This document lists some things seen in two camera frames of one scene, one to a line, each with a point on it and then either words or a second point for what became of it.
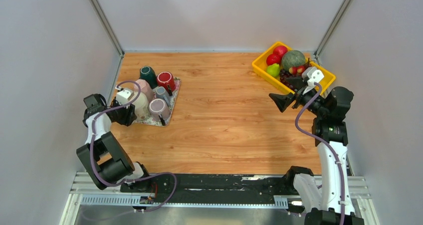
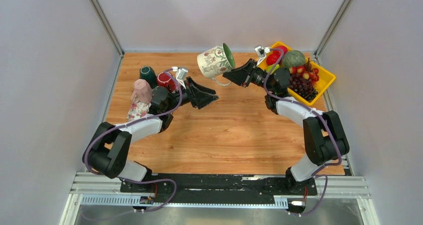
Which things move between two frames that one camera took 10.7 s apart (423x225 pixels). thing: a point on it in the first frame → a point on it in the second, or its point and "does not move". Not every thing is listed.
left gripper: x=128 y=116 → x=199 y=96
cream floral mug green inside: x=141 y=106 → x=214 y=62
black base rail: x=210 y=189 does not move
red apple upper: x=280 y=50 does not move
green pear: x=273 y=70 does not move
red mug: x=166 y=79 does not move
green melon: x=293 y=58 does not move
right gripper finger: x=282 y=101 → x=242 y=76
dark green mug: x=147 y=73 does not move
